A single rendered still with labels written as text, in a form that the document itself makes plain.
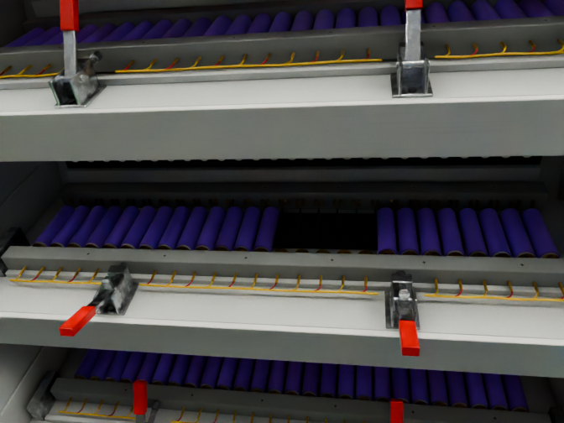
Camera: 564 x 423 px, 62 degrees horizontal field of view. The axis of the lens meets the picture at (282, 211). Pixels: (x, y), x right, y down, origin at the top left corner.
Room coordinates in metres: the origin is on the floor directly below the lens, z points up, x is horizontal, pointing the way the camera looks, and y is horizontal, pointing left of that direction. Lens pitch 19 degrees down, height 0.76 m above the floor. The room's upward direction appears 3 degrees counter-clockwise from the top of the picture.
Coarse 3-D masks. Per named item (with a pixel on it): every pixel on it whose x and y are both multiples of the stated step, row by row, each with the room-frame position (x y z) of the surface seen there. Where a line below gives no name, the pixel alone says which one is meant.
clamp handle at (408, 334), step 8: (400, 296) 0.34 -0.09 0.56; (408, 296) 0.34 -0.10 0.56; (400, 304) 0.34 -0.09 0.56; (408, 304) 0.34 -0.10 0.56; (400, 312) 0.33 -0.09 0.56; (408, 312) 0.33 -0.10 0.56; (400, 320) 0.32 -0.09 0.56; (408, 320) 0.32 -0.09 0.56; (400, 328) 0.30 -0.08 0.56; (408, 328) 0.30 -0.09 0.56; (400, 336) 0.29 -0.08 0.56; (408, 336) 0.29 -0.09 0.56; (416, 336) 0.29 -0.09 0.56; (400, 344) 0.29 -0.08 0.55; (408, 344) 0.28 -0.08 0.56; (416, 344) 0.28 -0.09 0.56; (408, 352) 0.28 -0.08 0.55; (416, 352) 0.28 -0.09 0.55
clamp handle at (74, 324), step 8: (112, 288) 0.39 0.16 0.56; (104, 296) 0.38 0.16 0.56; (88, 304) 0.37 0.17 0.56; (96, 304) 0.37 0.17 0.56; (80, 312) 0.35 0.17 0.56; (88, 312) 0.35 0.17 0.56; (72, 320) 0.34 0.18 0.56; (80, 320) 0.34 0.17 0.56; (88, 320) 0.35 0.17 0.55; (64, 328) 0.33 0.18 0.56; (72, 328) 0.33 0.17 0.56; (80, 328) 0.33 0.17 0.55; (72, 336) 0.32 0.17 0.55
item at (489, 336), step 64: (0, 256) 0.45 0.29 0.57; (512, 256) 0.41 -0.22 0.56; (0, 320) 0.40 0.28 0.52; (64, 320) 0.39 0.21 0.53; (128, 320) 0.38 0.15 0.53; (192, 320) 0.37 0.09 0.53; (256, 320) 0.37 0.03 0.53; (320, 320) 0.36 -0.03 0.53; (384, 320) 0.35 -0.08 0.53; (448, 320) 0.34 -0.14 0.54; (512, 320) 0.34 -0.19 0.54
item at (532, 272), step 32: (32, 256) 0.45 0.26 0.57; (64, 256) 0.44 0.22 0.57; (96, 256) 0.44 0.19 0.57; (128, 256) 0.43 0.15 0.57; (160, 256) 0.42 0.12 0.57; (192, 256) 0.42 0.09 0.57; (224, 256) 0.42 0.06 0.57; (256, 256) 0.41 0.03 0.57; (288, 256) 0.41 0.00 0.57; (320, 256) 0.40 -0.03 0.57; (352, 256) 0.40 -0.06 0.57; (384, 256) 0.39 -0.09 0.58; (416, 256) 0.39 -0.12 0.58; (448, 256) 0.39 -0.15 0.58; (192, 288) 0.40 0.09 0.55; (224, 288) 0.39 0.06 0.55; (256, 288) 0.39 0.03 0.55; (320, 288) 0.38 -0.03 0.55; (512, 288) 0.36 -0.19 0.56
